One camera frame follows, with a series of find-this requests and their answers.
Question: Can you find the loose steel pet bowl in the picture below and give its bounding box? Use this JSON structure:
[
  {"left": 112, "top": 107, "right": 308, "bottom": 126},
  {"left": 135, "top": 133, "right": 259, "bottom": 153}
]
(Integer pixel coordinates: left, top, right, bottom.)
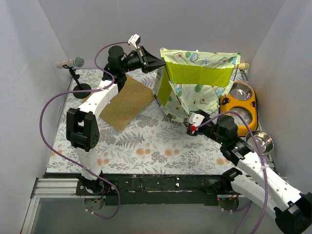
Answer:
[{"left": 245, "top": 130, "right": 274, "bottom": 155}]

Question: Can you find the steel bowl in stand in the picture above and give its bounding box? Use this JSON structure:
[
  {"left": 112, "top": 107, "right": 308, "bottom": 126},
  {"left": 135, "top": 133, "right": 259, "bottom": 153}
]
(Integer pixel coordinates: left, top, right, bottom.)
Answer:
[{"left": 230, "top": 82, "right": 253, "bottom": 101}]

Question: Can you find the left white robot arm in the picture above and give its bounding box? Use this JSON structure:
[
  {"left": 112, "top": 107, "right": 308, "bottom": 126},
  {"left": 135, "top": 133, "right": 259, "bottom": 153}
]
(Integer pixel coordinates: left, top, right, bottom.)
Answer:
[{"left": 66, "top": 45, "right": 166, "bottom": 195}]

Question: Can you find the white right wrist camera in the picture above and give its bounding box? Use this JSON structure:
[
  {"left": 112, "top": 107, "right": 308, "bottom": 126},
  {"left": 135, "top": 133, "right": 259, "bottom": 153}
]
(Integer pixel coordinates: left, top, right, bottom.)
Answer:
[{"left": 187, "top": 113, "right": 205, "bottom": 134}]

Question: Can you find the floral patterned tablecloth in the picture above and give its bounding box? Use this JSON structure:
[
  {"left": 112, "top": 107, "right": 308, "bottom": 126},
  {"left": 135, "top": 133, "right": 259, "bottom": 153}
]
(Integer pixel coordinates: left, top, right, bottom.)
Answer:
[{"left": 46, "top": 69, "right": 234, "bottom": 175}]

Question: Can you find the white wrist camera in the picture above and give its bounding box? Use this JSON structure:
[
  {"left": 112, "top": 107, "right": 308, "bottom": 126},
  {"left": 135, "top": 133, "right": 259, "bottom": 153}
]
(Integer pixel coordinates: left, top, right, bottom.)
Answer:
[
  {"left": 128, "top": 34, "right": 140, "bottom": 50},
  {"left": 187, "top": 113, "right": 205, "bottom": 134}
]

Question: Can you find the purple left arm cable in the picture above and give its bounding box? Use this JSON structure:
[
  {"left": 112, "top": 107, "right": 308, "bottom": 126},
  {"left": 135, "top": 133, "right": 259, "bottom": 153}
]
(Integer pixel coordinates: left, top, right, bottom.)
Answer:
[{"left": 39, "top": 41, "right": 131, "bottom": 219}]

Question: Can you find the aluminium frame rail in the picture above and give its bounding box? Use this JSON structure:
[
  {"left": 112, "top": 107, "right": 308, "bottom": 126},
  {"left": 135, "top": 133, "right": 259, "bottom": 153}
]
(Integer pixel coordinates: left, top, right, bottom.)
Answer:
[{"left": 20, "top": 176, "right": 305, "bottom": 234}]

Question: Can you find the grey head microphone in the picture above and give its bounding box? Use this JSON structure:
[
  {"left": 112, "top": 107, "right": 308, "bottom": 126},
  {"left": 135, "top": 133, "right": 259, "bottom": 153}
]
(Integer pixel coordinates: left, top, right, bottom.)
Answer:
[{"left": 56, "top": 57, "right": 85, "bottom": 69}]

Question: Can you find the green avocado print pet tent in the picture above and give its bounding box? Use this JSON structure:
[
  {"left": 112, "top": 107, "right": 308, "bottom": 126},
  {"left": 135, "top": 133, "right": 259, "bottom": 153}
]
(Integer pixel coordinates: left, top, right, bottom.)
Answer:
[{"left": 153, "top": 48, "right": 241, "bottom": 122}]

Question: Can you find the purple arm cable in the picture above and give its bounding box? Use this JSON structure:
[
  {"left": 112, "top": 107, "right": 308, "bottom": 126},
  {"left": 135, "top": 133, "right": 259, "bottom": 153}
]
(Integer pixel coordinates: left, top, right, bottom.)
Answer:
[
  {"left": 195, "top": 111, "right": 269, "bottom": 234},
  {"left": 39, "top": 41, "right": 131, "bottom": 219}
]

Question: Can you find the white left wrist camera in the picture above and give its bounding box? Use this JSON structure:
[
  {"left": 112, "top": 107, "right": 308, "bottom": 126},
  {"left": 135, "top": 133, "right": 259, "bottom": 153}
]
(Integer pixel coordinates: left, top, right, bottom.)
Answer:
[{"left": 128, "top": 34, "right": 140, "bottom": 50}]

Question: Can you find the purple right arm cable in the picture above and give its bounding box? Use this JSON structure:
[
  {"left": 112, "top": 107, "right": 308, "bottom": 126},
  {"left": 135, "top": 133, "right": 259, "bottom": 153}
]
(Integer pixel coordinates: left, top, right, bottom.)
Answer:
[{"left": 195, "top": 111, "right": 269, "bottom": 234}]

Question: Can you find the yellow double pet bowl stand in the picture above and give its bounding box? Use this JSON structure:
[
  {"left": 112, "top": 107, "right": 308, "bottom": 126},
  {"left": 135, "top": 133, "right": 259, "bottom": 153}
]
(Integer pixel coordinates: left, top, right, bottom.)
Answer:
[{"left": 219, "top": 81, "right": 258, "bottom": 131}]

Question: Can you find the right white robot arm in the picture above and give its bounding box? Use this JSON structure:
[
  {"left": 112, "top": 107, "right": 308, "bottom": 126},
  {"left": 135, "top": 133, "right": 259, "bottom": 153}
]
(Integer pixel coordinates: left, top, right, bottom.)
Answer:
[{"left": 185, "top": 111, "right": 312, "bottom": 234}]

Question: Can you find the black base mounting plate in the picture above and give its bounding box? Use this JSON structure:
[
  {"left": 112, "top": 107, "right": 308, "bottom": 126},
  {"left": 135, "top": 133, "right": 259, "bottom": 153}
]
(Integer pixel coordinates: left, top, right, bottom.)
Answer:
[{"left": 76, "top": 174, "right": 242, "bottom": 210}]

